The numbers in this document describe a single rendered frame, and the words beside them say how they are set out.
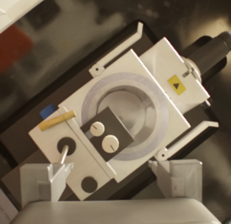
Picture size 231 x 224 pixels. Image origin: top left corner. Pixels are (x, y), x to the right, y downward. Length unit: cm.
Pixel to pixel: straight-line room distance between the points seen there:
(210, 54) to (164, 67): 6
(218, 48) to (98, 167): 19
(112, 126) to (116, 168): 5
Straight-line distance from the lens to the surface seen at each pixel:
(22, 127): 42
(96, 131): 27
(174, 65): 34
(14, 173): 35
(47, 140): 29
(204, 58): 35
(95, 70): 30
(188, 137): 31
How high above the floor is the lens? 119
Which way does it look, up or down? 1 degrees up
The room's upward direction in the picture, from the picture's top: 52 degrees clockwise
